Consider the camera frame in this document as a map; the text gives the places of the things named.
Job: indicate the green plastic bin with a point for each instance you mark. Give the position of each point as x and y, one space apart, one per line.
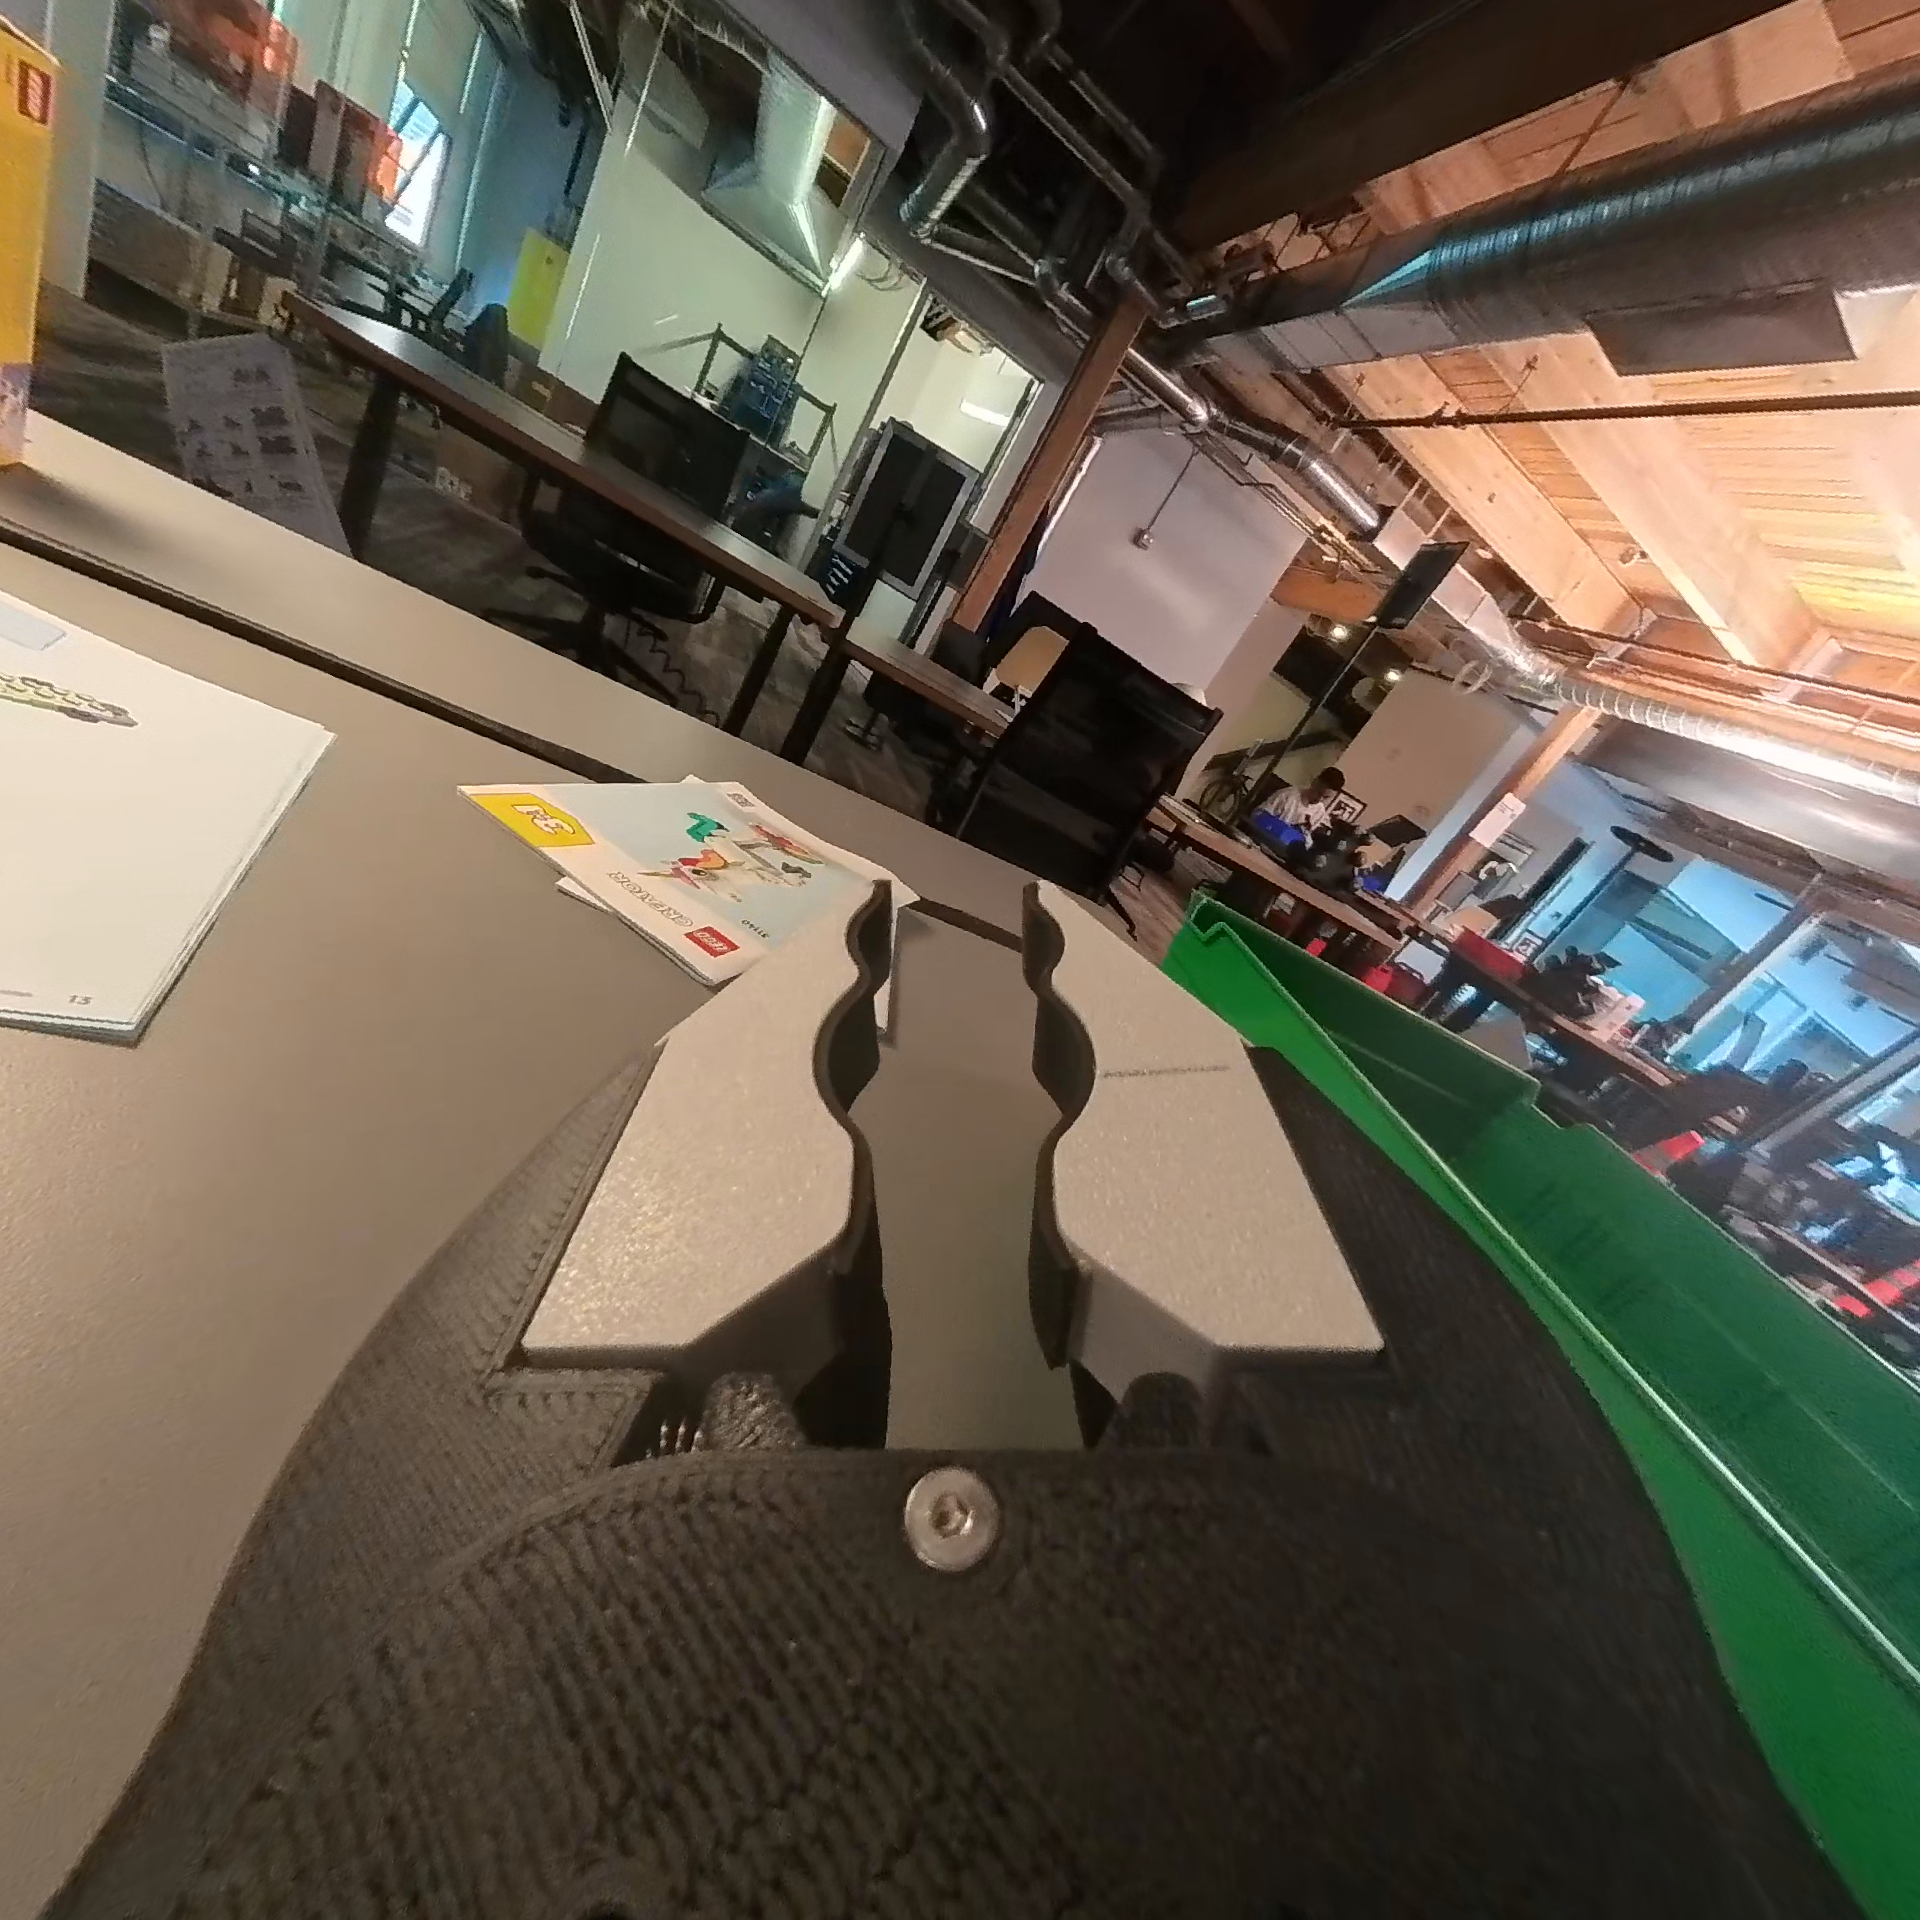
1651 1320

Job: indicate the black mesh chair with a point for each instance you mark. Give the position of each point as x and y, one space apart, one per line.
1095 751

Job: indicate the open white instruction booklet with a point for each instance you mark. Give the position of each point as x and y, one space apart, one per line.
119 839

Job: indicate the wooden workbench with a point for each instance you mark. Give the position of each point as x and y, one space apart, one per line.
1575 1020

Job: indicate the small yellow-cornered instruction booklet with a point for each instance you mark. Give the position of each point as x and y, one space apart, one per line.
675 862

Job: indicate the black office chair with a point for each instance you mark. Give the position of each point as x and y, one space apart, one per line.
662 452

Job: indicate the large spiral metal duct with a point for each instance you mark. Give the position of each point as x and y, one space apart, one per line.
1622 212

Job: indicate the stack of blue crates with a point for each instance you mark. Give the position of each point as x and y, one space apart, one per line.
765 398

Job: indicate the yellow cabinet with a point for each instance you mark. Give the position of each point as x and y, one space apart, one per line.
541 288

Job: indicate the yellow cardboard box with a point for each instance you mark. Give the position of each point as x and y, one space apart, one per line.
19 241

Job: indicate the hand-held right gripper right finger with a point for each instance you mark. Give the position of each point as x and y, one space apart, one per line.
1200 1185

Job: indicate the printed instruction sheet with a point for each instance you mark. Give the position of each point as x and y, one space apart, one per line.
247 434

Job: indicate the short silver metal duct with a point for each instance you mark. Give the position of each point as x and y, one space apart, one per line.
1277 441

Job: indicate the black ceiling pipes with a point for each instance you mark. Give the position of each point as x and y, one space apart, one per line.
1037 136

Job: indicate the wooden support post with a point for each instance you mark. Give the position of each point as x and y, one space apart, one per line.
1059 452

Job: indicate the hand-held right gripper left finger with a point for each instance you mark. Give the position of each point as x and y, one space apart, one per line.
705 1185

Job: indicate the long thin metal duct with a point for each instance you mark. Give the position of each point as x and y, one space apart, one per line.
1694 714

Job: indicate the black screen on stand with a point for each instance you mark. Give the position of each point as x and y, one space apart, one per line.
909 504

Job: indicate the long dark table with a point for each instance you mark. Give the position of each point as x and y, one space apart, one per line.
600 452

